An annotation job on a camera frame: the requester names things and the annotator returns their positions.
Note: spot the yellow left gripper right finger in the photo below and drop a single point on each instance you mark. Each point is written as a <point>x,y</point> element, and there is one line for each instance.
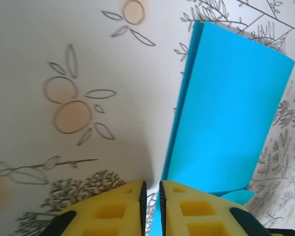
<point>199,216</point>

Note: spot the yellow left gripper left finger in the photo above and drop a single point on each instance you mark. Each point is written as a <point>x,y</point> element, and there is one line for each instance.
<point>108,214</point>

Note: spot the blue square paper sheet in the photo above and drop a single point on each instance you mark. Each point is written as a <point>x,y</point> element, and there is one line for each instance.
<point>223,110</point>

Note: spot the floral patterned table cover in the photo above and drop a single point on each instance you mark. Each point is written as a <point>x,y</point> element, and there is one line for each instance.
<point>64,61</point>

